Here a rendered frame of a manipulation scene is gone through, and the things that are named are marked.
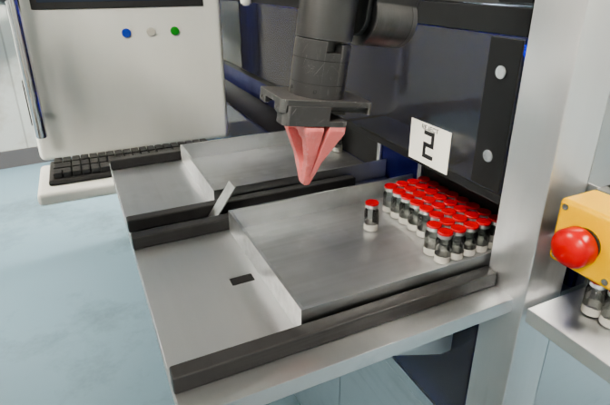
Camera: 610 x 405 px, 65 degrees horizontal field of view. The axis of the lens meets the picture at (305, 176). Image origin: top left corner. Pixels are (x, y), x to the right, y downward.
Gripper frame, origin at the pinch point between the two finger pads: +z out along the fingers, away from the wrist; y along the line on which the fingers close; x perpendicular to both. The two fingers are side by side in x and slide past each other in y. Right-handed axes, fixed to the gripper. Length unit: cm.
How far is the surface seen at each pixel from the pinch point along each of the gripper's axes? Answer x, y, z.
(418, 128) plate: 9.1, 21.9, -3.0
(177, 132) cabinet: 88, 4, 21
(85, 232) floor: 203, -19, 110
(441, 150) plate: 3.9, 22.2, -1.4
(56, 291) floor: 153, -31, 111
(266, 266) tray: 3.3, -1.9, 13.2
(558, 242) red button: -17.7, 19.4, 0.9
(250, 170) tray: 41.1, 8.9, 15.0
